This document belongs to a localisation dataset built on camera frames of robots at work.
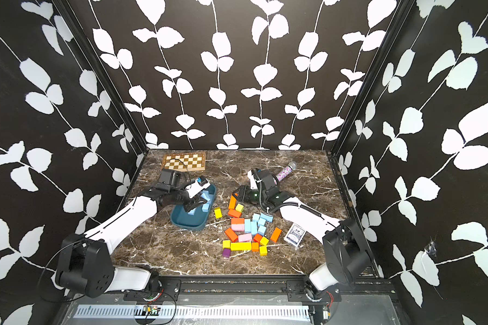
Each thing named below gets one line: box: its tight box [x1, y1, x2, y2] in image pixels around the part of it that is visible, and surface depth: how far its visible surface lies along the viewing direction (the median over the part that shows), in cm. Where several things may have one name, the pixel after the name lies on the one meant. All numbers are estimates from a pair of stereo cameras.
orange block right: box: [269, 226, 282, 243], surface depth 90 cm
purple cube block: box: [222, 247, 232, 258], surface depth 84 cm
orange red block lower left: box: [225, 227, 238, 242], surface depth 88 cm
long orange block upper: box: [229, 195, 237, 210], surface depth 99 cm
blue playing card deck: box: [283, 223, 307, 248], surface depth 88 cm
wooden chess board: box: [161, 151, 207, 172], surface depth 114 cm
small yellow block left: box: [213, 207, 223, 219], surface depth 95 cm
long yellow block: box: [230, 242, 252, 252], surface depth 86 cm
